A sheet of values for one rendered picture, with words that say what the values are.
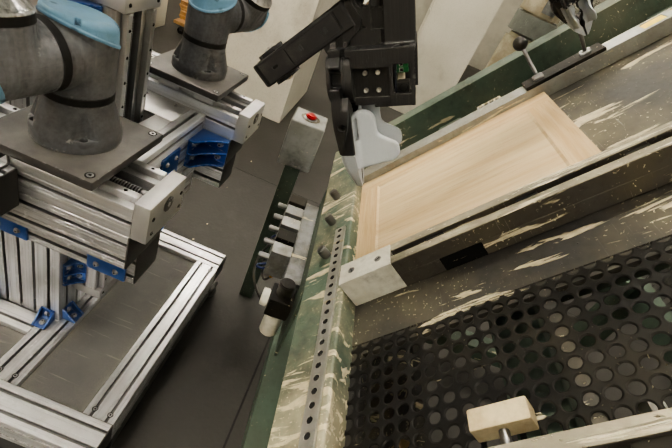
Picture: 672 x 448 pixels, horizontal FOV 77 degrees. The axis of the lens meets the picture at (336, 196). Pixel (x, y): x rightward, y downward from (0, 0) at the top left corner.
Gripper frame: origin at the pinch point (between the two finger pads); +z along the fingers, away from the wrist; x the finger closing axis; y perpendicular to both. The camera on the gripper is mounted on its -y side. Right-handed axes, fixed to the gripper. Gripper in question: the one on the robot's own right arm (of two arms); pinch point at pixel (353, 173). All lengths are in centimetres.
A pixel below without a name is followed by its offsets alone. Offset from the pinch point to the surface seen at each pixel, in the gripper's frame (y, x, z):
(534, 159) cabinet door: 30, 49, 22
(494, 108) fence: 25, 77, 19
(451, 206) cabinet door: 13, 45, 31
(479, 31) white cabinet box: 52, 423, 55
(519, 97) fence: 31, 78, 16
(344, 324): -8.6, 18.0, 42.5
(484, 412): 15.2, -4.9, 32.3
